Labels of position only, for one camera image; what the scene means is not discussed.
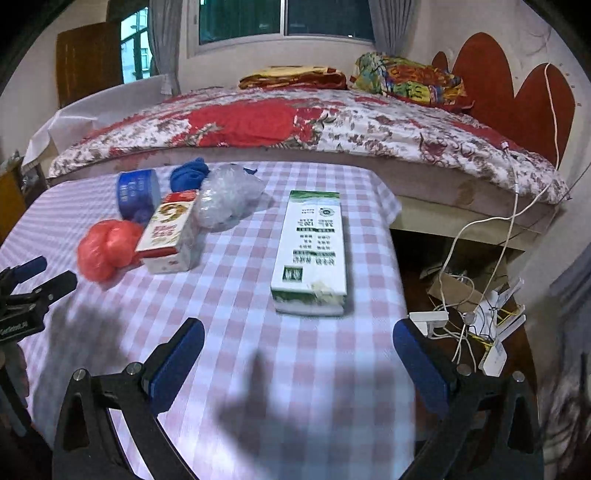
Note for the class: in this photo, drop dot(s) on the red floral bedspread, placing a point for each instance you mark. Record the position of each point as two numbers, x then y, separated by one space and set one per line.
346 124

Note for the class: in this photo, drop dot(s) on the brown cardboard box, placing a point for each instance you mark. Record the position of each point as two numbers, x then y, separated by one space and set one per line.
450 288

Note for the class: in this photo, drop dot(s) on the white router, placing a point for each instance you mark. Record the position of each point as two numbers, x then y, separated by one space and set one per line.
494 357
501 295

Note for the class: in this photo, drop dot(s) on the green white tissue box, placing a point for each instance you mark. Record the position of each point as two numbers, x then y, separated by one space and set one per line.
309 240

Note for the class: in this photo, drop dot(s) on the large white framed window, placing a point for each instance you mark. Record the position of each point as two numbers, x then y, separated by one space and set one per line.
323 18

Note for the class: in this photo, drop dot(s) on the grey curtain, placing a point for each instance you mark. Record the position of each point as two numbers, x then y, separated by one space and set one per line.
392 27
164 46

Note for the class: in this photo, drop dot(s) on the brown wooden door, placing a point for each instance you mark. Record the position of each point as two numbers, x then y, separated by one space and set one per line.
87 64

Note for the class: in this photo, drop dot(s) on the red plastic bag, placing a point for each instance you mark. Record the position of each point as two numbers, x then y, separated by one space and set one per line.
101 249

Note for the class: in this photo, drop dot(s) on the red cream headboard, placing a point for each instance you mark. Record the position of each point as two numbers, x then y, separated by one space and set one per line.
489 83

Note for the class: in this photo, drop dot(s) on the colourful patterned pillow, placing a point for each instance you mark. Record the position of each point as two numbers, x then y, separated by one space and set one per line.
406 81

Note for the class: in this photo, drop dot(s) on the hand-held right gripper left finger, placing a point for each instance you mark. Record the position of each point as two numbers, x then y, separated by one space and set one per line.
178 364

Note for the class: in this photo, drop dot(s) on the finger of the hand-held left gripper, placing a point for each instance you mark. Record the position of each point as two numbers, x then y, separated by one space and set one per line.
30 266
55 284

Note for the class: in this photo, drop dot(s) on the clear plastic bag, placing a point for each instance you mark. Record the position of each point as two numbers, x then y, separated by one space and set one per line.
226 194

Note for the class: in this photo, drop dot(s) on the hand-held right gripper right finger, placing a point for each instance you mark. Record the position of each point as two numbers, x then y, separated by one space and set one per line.
418 364

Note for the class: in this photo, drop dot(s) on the red white carton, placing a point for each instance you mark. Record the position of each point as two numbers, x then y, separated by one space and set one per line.
166 230

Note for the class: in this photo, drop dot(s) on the pink white checked tablecloth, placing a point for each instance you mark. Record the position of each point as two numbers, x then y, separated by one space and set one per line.
231 323

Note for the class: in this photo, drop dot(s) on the narrow glass window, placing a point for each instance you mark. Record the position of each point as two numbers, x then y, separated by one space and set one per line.
136 46

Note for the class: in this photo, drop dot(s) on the folded yellow red blanket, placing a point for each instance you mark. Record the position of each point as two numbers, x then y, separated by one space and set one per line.
291 77

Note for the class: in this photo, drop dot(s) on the blue tape roll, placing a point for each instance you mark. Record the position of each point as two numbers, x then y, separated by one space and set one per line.
136 194

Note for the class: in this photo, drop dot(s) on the white sheet covered furniture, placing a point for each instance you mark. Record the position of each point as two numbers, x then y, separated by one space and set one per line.
92 110

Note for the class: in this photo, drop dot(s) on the blue cloth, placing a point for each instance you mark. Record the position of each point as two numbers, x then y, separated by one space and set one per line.
187 175

